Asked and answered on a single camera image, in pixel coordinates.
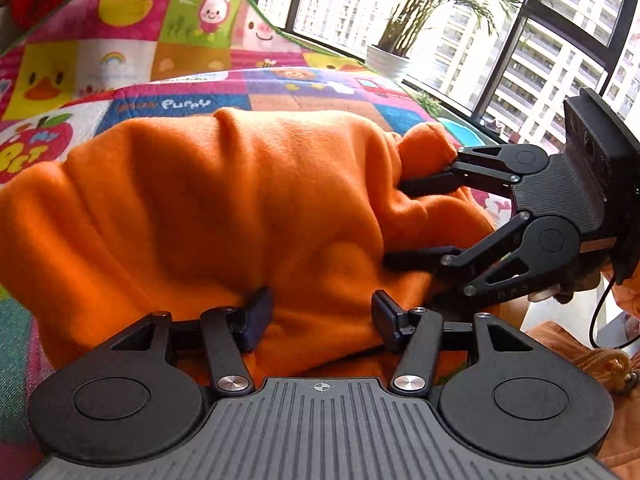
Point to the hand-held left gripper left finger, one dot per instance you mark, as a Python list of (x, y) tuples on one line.
[(257, 317)]

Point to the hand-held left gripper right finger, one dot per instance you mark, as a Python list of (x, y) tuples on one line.
[(385, 317)]

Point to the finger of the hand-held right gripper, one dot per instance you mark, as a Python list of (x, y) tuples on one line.
[(435, 182), (415, 258)]

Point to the orange pumpkin costume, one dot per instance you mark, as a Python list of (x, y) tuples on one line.
[(200, 200)]

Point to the green leafy plant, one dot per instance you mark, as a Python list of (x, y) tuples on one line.
[(429, 102)]

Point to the potted plant in white pot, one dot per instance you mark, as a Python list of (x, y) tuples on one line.
[(387, 62)]

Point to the colourful cartoon play mat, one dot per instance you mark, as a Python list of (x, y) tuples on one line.
[(50, 80)]

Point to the black window frame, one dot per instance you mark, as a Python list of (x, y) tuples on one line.
[(575, 34)]

